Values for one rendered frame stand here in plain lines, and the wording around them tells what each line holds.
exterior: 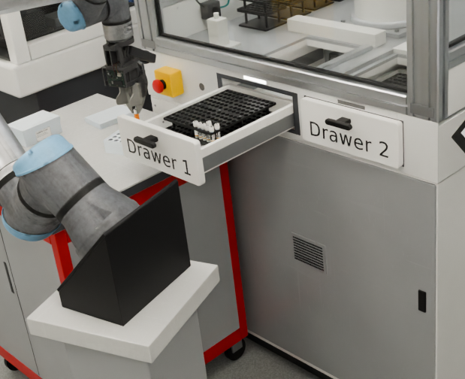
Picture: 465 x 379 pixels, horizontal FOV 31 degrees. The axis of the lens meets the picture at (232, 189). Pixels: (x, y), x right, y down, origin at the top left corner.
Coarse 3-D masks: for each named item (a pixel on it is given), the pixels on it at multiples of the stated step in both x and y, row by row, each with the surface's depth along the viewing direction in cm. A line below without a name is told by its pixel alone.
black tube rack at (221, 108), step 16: (224, 96) 219; (240, 96) 218; (176, 112) 213; (192, 112) 213; (208, 112) 211; (224, 112) 209; (240, 112) 208; (256, 112) 208; (272, 112) 214; (176, 128) 211; (224, 128) 201
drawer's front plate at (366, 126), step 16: (304, 112) 205; (320, 112) 202; (336, 112) 198; (352, 112) 194; (304, 128) 208; (320, 128) 204; (336, 128) 200; (352, 128) 196; (368, 128) 192; (384, 128) 189; (400, 128) 186; (320, 144) 206; (336, 144) 202; (352, 144) 198; (368, 144) 194; (384, 144) 191; (400, 144) 188; (384, 160) 193; (400, 160) 190
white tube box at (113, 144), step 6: (114, 132) 232; (108, 138) 229; (114, 138) 229; (120, 138) 228; (108, 144) 228; (114, 144) 227; (120, 144) 226; (108, 150) 229; (114, 150) 228; (120, 150) 227
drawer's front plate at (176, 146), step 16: (128, 128) 206; (144, 128) 200; (160, 128) 198; (160, 144) 198; (176, 144) 193; (192, 144) 189; (144, 160) 206; (192, 160) 191; (176, 176) 199; (192, 176) 194
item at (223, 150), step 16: (208, 96) 223; (256, 96) 221; (272, 96) 217; (288, 112) 210; (240, 128) 201; (256, 128) 204; (272, 128) 207; (288, 128) 211; (208, 144) 195; (224, 144) 197; (240, 144) 201; (256, 144) 205; (208, 160) 195; (224, 160) 198
